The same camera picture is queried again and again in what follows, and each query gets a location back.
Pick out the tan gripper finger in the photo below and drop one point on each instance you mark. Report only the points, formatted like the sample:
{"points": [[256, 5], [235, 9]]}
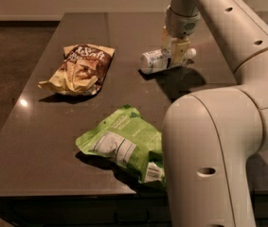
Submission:
{"points": [[166, 39], [178, 48]]}

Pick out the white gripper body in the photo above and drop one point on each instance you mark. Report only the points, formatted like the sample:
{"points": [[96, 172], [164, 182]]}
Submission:
{"points": [[180, 25]]}

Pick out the blue plastic water bottle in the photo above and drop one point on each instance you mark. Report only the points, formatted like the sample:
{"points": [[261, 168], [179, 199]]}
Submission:
{"points": [[160, 60]]}

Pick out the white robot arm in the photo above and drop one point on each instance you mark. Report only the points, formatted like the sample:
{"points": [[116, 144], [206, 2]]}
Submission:
{"points": [[209, 135]]}

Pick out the brown cream snack bag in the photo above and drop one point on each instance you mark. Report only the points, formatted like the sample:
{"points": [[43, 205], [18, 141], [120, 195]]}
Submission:
{"points": [[82, 72]]}

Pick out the green snack bag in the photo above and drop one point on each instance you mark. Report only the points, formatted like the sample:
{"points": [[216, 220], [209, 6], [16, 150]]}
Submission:
{"points": [[130, 142]]}

